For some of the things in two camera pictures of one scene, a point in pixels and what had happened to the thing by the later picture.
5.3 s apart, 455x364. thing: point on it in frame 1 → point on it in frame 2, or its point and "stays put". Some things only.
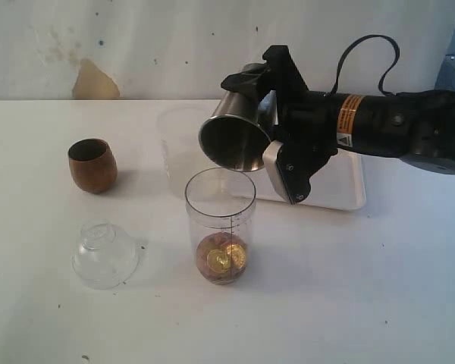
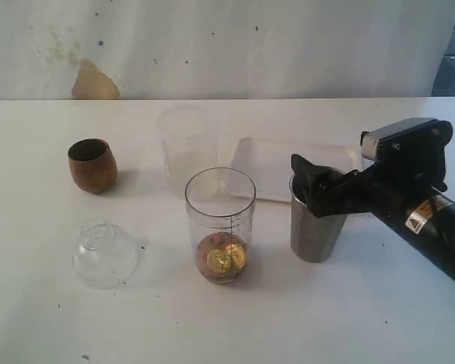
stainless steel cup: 238,135 → 314,239
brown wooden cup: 92,165 stays put
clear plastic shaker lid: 105,255 stays put
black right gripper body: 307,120 → 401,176
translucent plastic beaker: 183,156 stays put
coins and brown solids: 221,258 stays put
